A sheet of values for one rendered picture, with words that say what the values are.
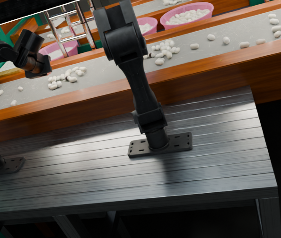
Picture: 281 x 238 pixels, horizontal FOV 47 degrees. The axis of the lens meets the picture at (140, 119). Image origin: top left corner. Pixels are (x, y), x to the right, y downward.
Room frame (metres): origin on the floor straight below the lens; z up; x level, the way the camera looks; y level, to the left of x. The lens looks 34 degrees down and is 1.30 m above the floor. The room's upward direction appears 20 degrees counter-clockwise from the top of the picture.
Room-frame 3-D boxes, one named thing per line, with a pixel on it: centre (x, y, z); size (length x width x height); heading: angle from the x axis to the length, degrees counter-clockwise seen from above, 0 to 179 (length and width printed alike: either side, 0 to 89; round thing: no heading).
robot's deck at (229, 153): (1.10, 0.17, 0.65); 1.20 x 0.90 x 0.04; 71
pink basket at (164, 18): (1.53, -0.39, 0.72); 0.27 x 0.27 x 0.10
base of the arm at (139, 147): (0.76, -0.03, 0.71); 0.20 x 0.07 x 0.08; 71
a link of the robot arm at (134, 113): (0.77, -0.03, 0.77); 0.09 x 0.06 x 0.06; 86
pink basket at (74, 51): (1.71, 0.31, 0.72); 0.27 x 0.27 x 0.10
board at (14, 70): (1.76, 0.52, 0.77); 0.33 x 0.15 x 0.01; 166
